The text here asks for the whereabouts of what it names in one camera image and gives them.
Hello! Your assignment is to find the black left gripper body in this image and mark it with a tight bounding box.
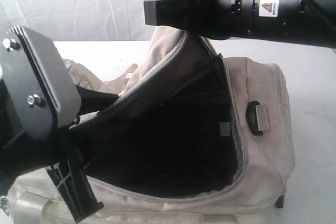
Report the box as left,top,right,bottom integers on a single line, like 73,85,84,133
1,78,74,179

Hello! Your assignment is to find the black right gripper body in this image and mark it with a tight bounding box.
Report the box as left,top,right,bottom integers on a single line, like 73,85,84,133
183,0,263,40

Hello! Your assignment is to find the black marker pen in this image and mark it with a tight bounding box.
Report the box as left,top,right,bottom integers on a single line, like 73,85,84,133
274,195,285,209

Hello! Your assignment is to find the cream fabric duffel bag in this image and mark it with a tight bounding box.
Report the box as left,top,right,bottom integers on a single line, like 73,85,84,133
1,26,295,223

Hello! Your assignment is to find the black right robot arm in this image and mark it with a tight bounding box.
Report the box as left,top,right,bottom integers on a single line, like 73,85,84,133
144,0,335,48

